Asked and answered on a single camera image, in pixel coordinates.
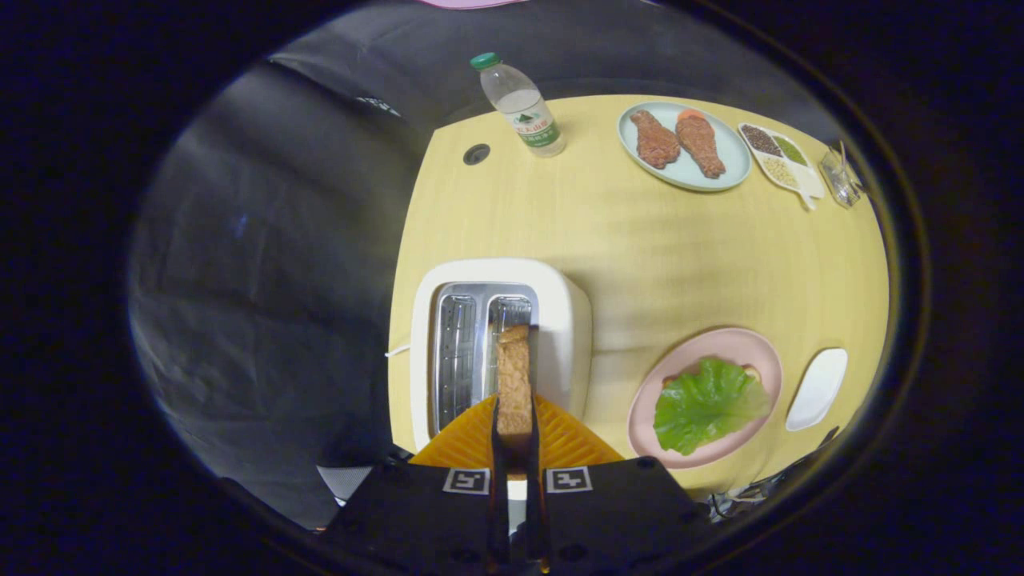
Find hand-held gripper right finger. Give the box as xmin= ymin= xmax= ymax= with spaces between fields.
xmin=528 ymin=394 xmax=713 ymax=576

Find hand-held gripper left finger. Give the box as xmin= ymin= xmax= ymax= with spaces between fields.
xmin=324 ymin=394 xmax=510 ymax=576

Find green lettuce leaf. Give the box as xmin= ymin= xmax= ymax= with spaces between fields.
xmin=654 ymin=357 xmax=773 ymax=457

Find toasted bread slice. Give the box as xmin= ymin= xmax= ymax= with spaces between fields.
xmin=496 ymin=324 xmax=534 ymax=449

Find pink plate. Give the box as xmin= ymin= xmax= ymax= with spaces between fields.
xmin=627 ymin=327 xmax=784 ymax=470

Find white toaster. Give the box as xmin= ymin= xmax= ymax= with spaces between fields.
xmin=410 ymin=258 xmax=594 ymax=453

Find white square plate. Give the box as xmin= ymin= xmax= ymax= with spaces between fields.
xmin=786 ymin=348 xmax=849 ymax=432

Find pale green plate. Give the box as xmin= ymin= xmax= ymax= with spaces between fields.
xmin=617 ymin=102 xmax=753 ymax=193

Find brown meat piece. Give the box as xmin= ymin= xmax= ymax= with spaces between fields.
xmin=676 ymin=116 xmax=727 ymax=178
xmin=630 ymin=110 xmax=682 ymax=170

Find white divided grain dish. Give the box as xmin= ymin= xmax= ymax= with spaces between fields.
xmin=737 ymin=122 xmax=826 ymax=211

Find glass utensil holder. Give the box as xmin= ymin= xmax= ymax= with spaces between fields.
xmin=818 ymin=142 xmax=863 ymax=209

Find clear plastic water bottle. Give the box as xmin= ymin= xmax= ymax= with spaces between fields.
xmin=470 ymin=52 xmax=567 ymax=158

